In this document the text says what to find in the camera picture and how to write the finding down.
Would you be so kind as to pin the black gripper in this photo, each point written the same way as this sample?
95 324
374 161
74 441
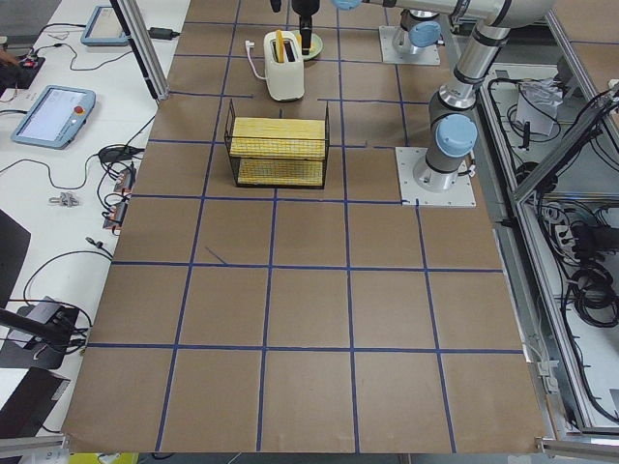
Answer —
306 7

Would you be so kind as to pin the white two-slot toaster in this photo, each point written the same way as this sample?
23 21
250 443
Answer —
285 81

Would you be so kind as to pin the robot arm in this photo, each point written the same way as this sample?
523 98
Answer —
417 29
453 134

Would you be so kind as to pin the bread slice in toaster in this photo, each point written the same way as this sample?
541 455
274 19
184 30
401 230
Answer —
279 44

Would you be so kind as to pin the light green plate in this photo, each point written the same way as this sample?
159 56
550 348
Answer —
316 47

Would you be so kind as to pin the black power adapter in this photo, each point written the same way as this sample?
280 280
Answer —
159 33

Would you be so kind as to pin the far teach pendant tablet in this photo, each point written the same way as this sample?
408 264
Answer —
103 29

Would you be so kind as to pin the teach pendant tablet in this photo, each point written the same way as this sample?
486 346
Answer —
103 29
55 118

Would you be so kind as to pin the near teach pendant tablet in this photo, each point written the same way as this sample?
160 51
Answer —
55 118

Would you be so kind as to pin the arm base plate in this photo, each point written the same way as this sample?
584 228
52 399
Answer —
396 48
420 186

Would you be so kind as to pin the aluminium frame post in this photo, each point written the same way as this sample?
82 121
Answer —
133 25

